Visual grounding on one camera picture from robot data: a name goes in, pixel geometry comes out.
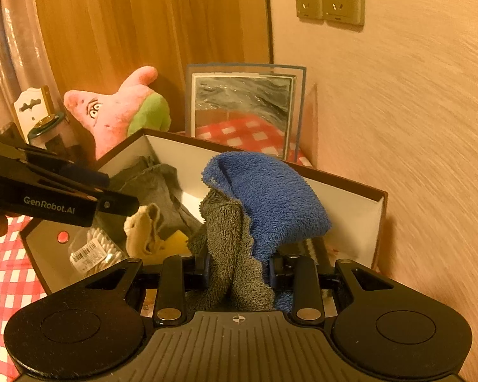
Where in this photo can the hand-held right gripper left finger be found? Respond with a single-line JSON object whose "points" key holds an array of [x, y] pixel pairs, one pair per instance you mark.
{"points": [[201, 269]]}

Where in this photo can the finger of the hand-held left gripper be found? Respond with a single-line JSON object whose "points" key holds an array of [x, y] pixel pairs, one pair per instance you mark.
{"points": [[83, 175], [115, 205]]}

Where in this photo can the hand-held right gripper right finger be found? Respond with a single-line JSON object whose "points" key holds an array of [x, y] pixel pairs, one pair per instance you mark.
{"points": [[274, 274]]}

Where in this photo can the yellow sponge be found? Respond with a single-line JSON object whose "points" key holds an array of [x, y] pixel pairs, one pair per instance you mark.
{"points": [[175, 246]]}

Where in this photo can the beige cloth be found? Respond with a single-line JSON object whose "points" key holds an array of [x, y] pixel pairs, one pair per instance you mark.
{"points": [[143, 227]]}

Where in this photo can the grey cloth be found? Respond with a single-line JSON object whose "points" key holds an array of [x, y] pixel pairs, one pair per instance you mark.
{"points": [[155, 191]]}

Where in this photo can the cotton swab bag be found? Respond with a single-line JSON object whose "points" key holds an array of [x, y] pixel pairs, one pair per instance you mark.
{"points": [[91, 252]]}

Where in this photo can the blue grey towel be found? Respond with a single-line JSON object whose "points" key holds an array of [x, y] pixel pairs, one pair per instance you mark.
{"points": [[271, 199]]}

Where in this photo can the brown cardboard box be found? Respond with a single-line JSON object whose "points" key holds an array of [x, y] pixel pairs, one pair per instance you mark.
{"points": [[354, 223]]}

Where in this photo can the dark glass jar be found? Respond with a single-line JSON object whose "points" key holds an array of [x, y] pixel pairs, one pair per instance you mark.
{"points": [[47, 135]]}

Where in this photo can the pink starfish plush toy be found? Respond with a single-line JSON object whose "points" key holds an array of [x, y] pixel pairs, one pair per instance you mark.
{"points": [[115, 111]]}

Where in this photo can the white wooden chair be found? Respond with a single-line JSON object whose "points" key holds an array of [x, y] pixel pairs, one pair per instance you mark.
{"points": [[28, 95]]}

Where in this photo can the red checked tablecloth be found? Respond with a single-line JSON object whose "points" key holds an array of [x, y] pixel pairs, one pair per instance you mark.
{"points": [[8, 306]]}

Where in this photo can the sheer curtain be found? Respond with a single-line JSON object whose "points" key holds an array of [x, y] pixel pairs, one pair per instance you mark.
{"points": [[12, 47]]}

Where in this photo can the wooden door panel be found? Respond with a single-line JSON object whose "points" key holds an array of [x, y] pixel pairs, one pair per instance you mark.
{"points": [[143, 20]]}

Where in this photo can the glass sand picture frame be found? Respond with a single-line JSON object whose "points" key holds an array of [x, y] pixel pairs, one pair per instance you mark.
{"points": [[243, 99]]}

